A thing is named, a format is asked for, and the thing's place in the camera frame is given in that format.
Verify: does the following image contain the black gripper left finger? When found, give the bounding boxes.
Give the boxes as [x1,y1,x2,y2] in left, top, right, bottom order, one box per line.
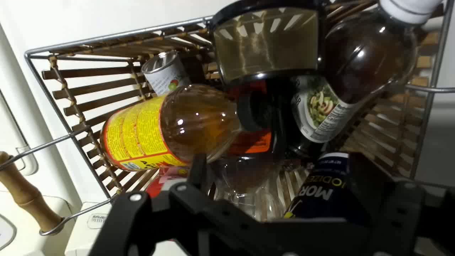
[89,155,239,256]

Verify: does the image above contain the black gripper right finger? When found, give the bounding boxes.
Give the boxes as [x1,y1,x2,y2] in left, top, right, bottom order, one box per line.
[350,153,455,256]

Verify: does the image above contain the red and white bottle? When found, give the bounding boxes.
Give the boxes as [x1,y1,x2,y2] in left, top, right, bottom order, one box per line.
[143,168,196,198]

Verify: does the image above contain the dark bottle orange label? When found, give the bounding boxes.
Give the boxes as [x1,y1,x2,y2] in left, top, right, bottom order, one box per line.
[226,79,296,161]

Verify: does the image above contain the dark bottle white cap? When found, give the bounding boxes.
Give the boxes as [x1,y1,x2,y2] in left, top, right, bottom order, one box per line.
[290,0,445,145]

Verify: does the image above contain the dark blue salt canister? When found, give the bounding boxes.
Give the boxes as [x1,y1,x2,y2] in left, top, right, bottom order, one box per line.
[283,151,354,222]

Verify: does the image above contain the clear glass jar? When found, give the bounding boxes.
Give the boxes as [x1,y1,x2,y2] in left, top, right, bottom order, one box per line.
[215,155,288,222]

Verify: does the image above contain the small white tin can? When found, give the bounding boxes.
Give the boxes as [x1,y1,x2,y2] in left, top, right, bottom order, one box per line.
[141,48,190,97]

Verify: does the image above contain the amber glass jar black lid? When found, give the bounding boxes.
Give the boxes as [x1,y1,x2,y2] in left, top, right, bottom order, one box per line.
[210,0,328,89]

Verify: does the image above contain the wire tray with wooden slats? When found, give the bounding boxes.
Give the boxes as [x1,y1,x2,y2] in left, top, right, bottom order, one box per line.
[0,0,455,239]

